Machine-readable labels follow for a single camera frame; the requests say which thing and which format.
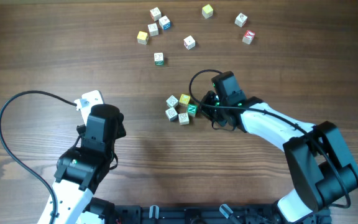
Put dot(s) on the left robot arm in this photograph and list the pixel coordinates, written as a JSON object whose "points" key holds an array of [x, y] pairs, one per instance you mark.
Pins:
{"points": [[81, 168]]}

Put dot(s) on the yellow top wooden block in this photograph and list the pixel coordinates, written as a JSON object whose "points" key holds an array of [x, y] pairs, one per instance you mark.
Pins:
{"points": [[184, 100]]}

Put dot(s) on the white block blue side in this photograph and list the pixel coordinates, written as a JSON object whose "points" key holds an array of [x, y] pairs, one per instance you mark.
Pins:
{"points": [[164, 22]]}

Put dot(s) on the white block red side top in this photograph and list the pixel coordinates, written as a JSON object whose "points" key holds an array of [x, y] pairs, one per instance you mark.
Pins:
{"points": [[155, 14]]}

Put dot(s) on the white block green side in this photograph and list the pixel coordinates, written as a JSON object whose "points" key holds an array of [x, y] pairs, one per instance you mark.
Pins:
{"points": [[158, 58]]}

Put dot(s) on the green N letter block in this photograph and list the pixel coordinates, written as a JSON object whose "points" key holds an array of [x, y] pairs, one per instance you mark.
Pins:
{"points": [[192, 110]]}

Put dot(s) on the plain white picture block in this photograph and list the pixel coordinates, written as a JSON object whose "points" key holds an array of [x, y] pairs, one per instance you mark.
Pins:
{"points": [[183, 118]]}

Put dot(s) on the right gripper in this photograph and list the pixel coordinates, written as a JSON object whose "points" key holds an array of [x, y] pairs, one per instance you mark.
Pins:
{"points": [[206, 111]]}

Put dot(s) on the red letter block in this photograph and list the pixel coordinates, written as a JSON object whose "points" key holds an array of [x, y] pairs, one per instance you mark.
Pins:
{"points": [[248, 37]]}

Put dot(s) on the white block red edge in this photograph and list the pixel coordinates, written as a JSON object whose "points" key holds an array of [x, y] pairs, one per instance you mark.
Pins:
{"points": [[153, 29]]}

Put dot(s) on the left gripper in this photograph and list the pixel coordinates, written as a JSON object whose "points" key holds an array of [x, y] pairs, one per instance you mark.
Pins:
{"points": [[120, 130]]}

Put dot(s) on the white block red side middle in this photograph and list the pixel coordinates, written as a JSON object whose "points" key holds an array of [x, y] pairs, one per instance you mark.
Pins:
{"points": [[189, 42]]}

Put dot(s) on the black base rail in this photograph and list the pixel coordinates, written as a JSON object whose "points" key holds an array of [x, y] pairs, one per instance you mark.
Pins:
{"points": [[249, 214]]}

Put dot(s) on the white block moved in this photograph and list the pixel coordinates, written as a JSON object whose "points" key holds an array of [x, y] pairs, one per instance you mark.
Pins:
{"points": [[172, 102]]}

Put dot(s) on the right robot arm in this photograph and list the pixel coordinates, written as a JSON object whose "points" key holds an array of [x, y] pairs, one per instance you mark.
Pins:
{"points": [[322, 168]]}

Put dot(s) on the yellow block left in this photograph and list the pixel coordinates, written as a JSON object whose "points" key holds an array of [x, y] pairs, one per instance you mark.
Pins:
{"points": [[142, 38]]}

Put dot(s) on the white block far right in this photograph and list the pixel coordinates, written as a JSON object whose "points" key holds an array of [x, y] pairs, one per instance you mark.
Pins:
{"points": [[240, 20]]}

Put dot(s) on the white block red side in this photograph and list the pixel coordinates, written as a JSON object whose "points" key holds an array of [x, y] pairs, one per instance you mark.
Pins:
{"points": [[189, 42], [155, 14]]}

